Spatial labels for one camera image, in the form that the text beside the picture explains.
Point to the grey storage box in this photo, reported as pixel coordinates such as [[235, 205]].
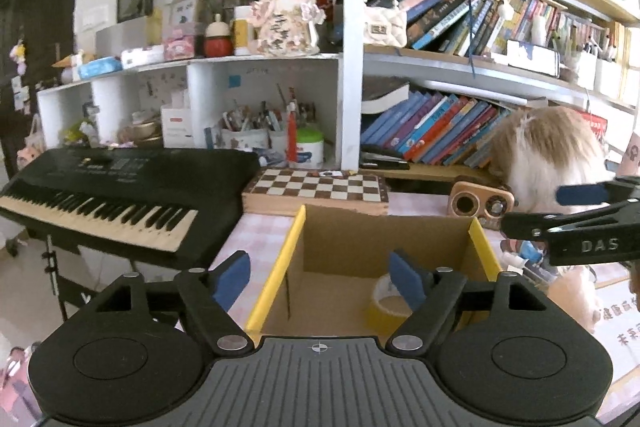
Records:
[[125, 37]]

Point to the red round doll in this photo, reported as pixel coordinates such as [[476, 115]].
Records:
[[217, 42]]

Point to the pink ceramic cat figurine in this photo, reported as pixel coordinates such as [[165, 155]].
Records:
[[285, 22]]

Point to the pink printed box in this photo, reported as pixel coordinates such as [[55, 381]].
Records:
[[180, 47]]

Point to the pink striped bin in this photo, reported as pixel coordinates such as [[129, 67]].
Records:
[[17, 387]]

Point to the white bottle with yellow label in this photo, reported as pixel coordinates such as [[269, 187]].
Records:
[[244, 32]]

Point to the yellow cardboard box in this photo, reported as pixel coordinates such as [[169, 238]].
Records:
[[340, 247]]

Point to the white pen mug with pens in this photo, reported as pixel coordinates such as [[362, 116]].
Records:
[[245, 139]]

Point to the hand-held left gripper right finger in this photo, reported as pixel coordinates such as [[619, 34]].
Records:
[[405, 279]]

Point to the white pen holders with pens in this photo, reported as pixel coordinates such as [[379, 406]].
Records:
[[590, 67]]

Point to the brass bowl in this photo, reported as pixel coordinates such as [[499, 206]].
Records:
[[140, 132]]

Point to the row of colourful leaning books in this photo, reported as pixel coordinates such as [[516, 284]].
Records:
[[430, 127], [450, 17]]

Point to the black picture frame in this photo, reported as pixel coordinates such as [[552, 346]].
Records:
[[132, 4]]

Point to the yellow tape roll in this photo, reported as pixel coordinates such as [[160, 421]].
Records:
[[380, 314]]

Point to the red printed box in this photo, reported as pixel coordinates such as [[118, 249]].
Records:
[[595, 123]]

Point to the red tube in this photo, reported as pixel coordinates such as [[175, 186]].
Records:
[[292, 137]]

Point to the white flat box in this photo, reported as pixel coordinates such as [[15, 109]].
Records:
[[532, 57]]

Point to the white and wooden bookshelf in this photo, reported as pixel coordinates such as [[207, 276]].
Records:
[[352, 32]]

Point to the white box with red label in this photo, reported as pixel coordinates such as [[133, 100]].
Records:
[[176, 127]]

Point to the white cubby shelf unit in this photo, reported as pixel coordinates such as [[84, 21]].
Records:
[[260, 77]]

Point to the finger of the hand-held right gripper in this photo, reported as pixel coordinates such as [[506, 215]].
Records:
[[580, 194], [530, 224]]

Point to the wooden chessboard box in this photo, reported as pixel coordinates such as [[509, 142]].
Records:
[[320, 187]]

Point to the white wipes pack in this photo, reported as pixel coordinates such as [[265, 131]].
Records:
[[142, 57]]

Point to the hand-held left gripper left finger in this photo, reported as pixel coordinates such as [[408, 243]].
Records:
[[232, 279]]

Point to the blue tissue pack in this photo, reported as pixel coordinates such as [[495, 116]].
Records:
[[100, 68]]

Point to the black keyboard stand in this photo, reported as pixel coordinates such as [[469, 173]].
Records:
[[90, 287]]

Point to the beige fluffy plush toy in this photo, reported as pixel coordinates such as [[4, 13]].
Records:
[[545, 147]]

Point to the white quilted handbag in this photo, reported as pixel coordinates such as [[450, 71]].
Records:
[[385, 27]]

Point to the black electronic keyboard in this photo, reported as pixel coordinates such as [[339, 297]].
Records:
[[125, 172]]

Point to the white jar with green lid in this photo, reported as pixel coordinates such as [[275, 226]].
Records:
[[310, 147]]

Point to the white framed card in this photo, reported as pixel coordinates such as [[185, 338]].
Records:
[[182, 14]]

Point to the small white bottle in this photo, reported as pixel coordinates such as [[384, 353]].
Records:
[[538, 32]]

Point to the pink card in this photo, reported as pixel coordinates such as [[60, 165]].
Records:
[[631, 159]]

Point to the desktop with pink checked cloth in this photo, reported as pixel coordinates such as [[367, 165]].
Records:
[[255, 237]]

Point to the wooden retro speaker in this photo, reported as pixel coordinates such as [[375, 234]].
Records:
[[475, 202]]

